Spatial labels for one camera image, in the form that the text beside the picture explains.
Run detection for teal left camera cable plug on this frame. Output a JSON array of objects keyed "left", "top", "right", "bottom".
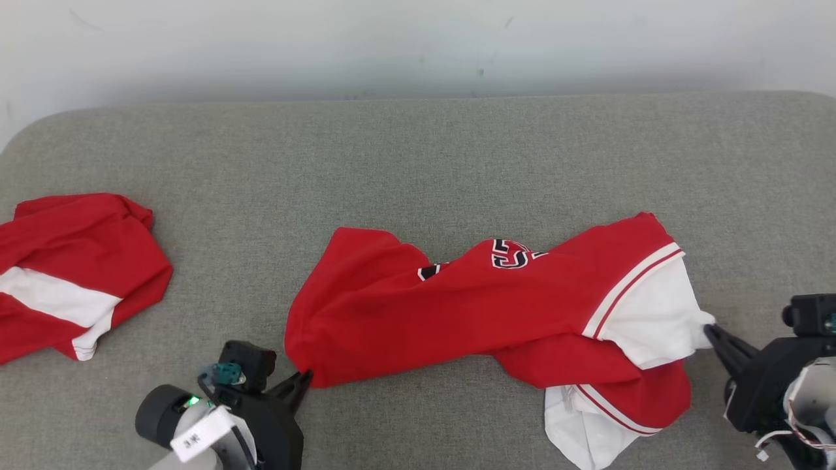
[{"left": 199, "top": 363, "right": 246, "bottom": 388}]

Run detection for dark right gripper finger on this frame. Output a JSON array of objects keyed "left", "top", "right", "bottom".
[
  {"left": 703, "top": 324, "right": 762, "bottom": 364},
  {"left": 708, "top": 336, "right": 752, "bottom": 379}
]

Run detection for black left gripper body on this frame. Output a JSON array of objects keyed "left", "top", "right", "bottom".
[{"left": 219, "top": 386, "right": 306, "bottom": 470}]

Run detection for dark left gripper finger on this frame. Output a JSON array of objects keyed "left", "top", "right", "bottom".
[
  {"left": 268, "top": 370, "right": 314, "bottom": 401},
  {"left": 287, "top": 375, "right": 315, "bottom": 416}
]

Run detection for red shorts with white stripe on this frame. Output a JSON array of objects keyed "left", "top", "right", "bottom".
[{"left": 0, "top": 193, "right": 174, "bottom": 365}]

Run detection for red basketball jersey number 23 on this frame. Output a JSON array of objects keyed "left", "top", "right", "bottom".
[{"left": 284, "top": 212, "right": 717, "bottom": 470}]

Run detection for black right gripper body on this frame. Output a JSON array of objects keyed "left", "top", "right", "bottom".
[{"left": 724, "top": 336, "right": 836, "bottom": 435}]

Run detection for red white right arm wires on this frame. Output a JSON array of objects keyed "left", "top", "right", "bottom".
[{"left": 754, "top": 392, "right": 836, "bottom": 462}]

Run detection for white paper label tag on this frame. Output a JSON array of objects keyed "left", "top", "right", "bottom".
[{"left": 170, "top": 405, "right": 235, "bottom": 463}]

